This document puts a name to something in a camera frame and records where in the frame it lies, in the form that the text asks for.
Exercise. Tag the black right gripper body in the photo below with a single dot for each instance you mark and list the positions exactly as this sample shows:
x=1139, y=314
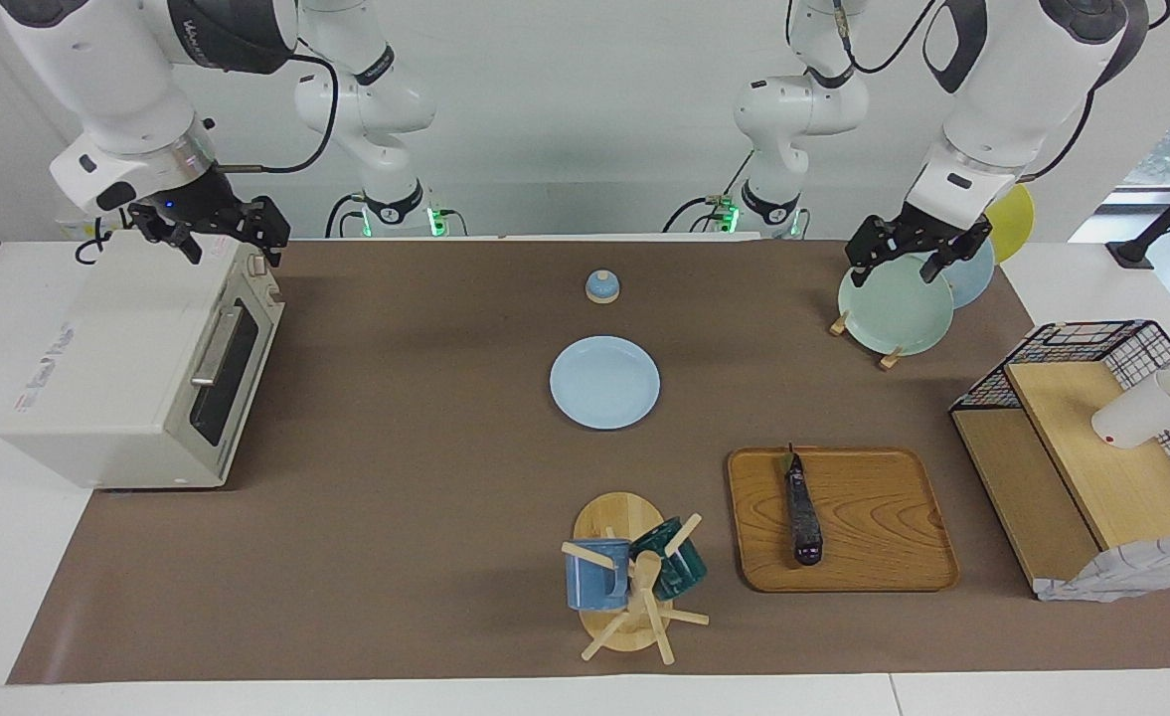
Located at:
x=202, y=204

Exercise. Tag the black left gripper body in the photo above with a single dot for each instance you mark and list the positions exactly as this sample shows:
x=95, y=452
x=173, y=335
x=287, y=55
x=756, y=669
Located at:
x=927, y=234

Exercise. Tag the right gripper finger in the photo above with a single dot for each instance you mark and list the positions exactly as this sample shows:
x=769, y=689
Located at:
x=271, y=229
x=169, y=229

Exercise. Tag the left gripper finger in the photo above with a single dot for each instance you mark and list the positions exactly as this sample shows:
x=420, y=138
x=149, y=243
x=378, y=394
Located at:
x=865, y=249
x=962, y=247

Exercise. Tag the glass oven door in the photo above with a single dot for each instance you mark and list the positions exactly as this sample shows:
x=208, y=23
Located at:
x=232, y=383

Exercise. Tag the dark purple eggplant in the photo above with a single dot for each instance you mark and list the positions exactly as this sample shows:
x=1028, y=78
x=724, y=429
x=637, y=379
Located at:
x=803, y=517

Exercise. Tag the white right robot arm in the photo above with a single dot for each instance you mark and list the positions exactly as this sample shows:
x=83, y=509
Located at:
x=127, y=70

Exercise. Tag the beige toaster oven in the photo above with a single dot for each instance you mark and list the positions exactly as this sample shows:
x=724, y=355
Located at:
x=107, y=368

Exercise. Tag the light blue racked plate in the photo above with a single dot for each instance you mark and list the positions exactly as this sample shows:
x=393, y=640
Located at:
x=977, y=278

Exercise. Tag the yellow plate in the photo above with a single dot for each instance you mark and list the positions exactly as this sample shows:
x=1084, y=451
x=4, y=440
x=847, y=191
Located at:
x=1014, y=219

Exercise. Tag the pale green plate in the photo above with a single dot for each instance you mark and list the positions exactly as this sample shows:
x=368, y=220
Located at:
x=893, y=310

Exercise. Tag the wooden plate rack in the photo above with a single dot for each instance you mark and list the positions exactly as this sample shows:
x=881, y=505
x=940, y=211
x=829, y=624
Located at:
x=889, y=360

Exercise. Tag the white paper cup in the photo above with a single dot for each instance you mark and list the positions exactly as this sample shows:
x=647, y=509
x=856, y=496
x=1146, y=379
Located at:
x=1136, y=413

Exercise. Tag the small blue domed knob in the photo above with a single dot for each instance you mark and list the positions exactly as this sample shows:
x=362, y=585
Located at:
x=602, y=288

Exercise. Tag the brown table mat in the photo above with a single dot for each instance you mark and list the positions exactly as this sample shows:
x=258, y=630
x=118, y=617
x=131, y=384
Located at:
x=425, y=447

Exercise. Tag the wooden serving tray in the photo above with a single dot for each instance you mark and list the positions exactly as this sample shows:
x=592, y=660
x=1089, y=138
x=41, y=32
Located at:
x=873, y=527

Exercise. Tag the stepped wooden shelf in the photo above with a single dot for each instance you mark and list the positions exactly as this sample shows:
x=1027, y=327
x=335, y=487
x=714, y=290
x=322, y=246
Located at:
x=1121, y=487

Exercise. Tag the white patterned cloth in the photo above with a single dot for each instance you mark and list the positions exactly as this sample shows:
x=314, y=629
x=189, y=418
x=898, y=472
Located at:
x=1121, y=575

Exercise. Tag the wooden mug tree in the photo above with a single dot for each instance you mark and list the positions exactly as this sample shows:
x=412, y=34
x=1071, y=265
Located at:
x=614, y=517

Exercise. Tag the dark green ceramic mug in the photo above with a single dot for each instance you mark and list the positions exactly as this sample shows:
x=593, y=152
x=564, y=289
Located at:
x=682, y=572

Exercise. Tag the blue ceramic mug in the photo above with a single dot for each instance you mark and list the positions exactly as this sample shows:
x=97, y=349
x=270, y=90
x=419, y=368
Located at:
x=594, y=582

